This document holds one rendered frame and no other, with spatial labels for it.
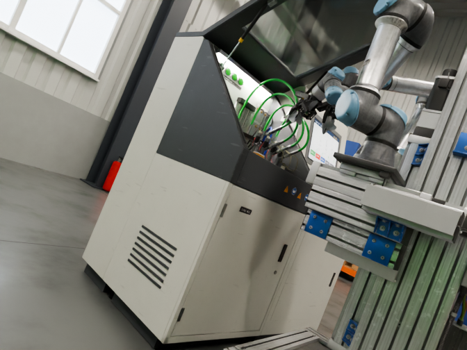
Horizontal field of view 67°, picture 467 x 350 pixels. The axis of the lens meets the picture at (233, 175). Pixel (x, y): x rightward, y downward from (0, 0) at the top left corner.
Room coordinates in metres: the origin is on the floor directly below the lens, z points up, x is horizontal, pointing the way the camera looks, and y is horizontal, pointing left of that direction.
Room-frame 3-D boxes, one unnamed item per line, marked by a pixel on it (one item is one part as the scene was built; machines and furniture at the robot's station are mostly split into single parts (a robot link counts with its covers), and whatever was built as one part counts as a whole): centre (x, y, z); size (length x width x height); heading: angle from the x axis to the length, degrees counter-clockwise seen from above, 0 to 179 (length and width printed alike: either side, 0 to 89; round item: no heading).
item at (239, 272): (1.73, -0.23, 0.44); 0.65 x 0.02 x 0.68; 137
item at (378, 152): (1.31, -0.46, 1.09); 0.15 x 0.15 x 0.10
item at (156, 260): (1.93, -0.02, 0.39); 0.70 x 0.58 x 0.79; 137
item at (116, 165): (5.32, 1.66, 0.29); 0.17 x 0.15 x 0.54; 143
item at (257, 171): (1.74, -0.22, 0.87); 0.62 x 0.04 x 0.16; 137
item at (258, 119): (2.26, -0.02, 1.20); 0.13 x 0.03 x 0.31; 137
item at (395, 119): (1.31, -0.46, 1.20); 0.13 x 0.12 x 0.14; 104
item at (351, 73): (1.78, -0.36, 1.51); 0.09 x 0.08 x 0.11; 98
